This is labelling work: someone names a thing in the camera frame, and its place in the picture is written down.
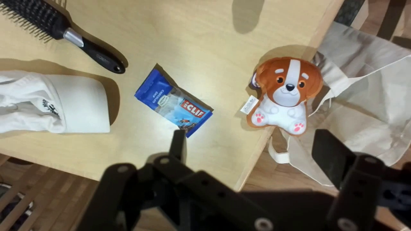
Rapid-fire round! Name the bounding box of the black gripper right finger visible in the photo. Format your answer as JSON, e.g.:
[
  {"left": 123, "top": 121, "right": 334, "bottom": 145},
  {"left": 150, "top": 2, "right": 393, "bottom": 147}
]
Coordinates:
[{"left": 311, "top": 128, "right": 359, "bottom": 190}]

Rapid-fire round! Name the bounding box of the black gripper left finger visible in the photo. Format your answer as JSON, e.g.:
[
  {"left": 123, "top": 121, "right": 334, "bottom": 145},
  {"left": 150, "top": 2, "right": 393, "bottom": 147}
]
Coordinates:
[{"left": 169, "top": 128, "right": 189, "bottom": 164}]

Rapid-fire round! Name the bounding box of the orange white plush dog toy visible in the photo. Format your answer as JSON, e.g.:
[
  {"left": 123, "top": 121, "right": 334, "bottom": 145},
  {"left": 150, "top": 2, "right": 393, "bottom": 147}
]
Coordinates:
[{"left": 240, "top": 56, "right": 325, "bottom": 137}]

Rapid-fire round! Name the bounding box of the blue snack bar wrapper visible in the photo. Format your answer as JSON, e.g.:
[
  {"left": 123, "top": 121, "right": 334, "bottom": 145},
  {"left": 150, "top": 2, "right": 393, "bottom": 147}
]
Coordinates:
[{"left": 133, "top": 63, "right": 214, "bottom": 138}]

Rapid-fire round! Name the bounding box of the beige tote bag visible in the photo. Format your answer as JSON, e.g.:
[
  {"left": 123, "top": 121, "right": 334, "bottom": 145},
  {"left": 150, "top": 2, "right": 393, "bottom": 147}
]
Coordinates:
[{"left": 267, "top": 20, "right": 411, "bottom": 187}]

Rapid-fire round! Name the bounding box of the white rolled sock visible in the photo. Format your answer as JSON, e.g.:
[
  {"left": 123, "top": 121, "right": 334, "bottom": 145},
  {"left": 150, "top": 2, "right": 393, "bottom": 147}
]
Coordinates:
[{"left": 0, "top": 69, "right": 111, "bottom": 135}]

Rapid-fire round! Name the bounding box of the wooden slat-back chair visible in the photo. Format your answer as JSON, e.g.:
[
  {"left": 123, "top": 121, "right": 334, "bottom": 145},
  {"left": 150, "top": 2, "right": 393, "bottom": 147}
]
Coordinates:
[{"left": 0, "top": 153, "right": 106, "bottom": 231}]

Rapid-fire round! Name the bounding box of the black hairbrush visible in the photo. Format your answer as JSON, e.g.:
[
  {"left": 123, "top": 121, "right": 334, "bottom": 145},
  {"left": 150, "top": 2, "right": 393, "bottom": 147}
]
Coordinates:
[{"left": 0, "top": 0, "right": 127, "bottom": 76}]

